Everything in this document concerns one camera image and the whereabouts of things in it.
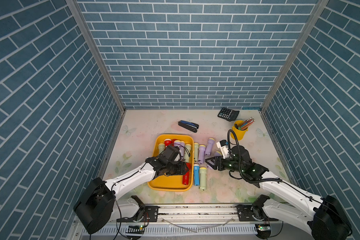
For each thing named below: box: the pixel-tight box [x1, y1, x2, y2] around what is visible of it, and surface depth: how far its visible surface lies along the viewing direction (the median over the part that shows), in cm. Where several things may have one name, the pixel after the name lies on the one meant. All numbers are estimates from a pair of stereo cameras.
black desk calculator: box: [217, 107, 240, 122], surface depth 118 cm
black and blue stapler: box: [178, 120, 199, 133], surface depth 111 cm
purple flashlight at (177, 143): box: [174, 140, 182, 149], surface depth 96 cm
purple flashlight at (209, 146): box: [204, 137, 216, 156], surface depth 97 cm
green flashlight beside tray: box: [194, 142, 199, 163], surface depth 95 cm
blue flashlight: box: [193, 163, 200, 186], surface depth 85 cm
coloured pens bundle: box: [238, 116, 255, 131], surface depth 96 cm
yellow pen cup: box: [232, 120, 248, 141], surface depth 98 cm
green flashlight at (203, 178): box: [199, 167, 207, 191], surface depth 85 cm
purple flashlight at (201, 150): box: [197, 144, 206, 164], surface depth 95 cm
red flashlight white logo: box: [164, 138, 172, 148], surface depth 98 cm
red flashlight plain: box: [182, 162, 191, 186], surface depth 84 cm
